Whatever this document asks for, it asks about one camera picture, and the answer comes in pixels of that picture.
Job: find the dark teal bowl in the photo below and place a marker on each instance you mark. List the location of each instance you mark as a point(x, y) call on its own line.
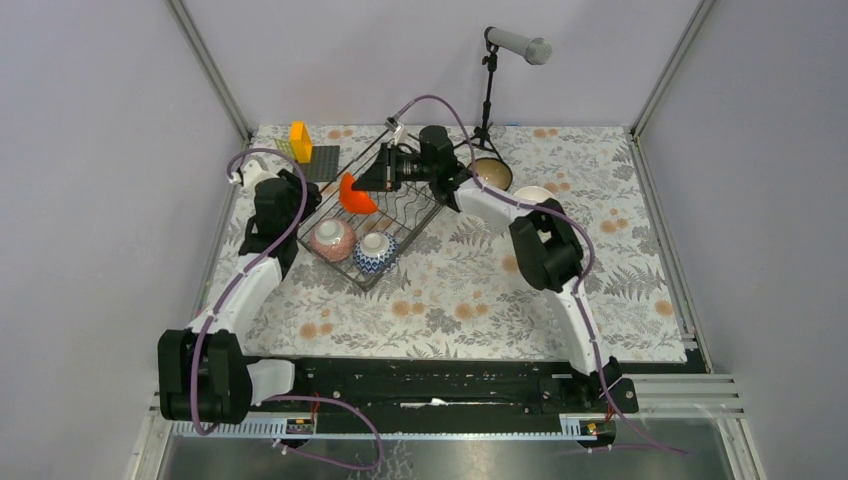
point(494, 172)

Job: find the yellow-green small grid plate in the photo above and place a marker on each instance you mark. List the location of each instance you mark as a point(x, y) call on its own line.
point(284, 146)

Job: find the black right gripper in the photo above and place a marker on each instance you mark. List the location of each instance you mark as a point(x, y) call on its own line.
point(381, 176)

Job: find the orange bowl white inside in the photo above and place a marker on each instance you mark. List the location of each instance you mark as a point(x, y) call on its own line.
point(533, 194)

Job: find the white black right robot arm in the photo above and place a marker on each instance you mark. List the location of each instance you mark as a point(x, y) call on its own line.
point(554, 254)

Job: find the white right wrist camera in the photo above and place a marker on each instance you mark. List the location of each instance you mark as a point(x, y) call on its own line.
point(399, 133)

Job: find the black microphone tripod stand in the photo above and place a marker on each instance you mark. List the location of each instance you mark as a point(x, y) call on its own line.
point(481, 139)

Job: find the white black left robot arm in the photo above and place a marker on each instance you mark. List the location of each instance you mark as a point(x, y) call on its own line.
point(225, 318)

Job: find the pink patterned bowl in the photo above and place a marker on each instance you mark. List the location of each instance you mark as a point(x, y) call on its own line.
point(333, 239)

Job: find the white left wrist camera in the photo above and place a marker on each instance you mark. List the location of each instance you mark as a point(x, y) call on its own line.
point(250, 174)

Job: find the grey microphone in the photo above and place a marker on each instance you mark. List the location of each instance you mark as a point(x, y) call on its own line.
point(534, 51)

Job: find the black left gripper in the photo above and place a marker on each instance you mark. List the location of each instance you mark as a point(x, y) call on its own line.
point(311, 200)

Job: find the black wire dish rack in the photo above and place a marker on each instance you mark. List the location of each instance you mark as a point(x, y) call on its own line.
point(402, 215)

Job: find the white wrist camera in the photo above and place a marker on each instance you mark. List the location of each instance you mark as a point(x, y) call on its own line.
point(399, 133)
point(250, 174)

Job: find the dark grey building baseplate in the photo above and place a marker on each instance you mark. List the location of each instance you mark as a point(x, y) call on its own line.
point(324, 164)

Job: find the solid orange bowl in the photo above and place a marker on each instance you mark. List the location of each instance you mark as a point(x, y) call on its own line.
point(354, 201)

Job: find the orange toy block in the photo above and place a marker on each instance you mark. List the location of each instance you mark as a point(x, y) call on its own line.
point(300, 142)

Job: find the blue white patterned bowl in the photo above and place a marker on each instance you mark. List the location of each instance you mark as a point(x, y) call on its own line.
point(374, 252)

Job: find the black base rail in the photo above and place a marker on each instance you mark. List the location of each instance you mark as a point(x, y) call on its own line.
point(418, 396)

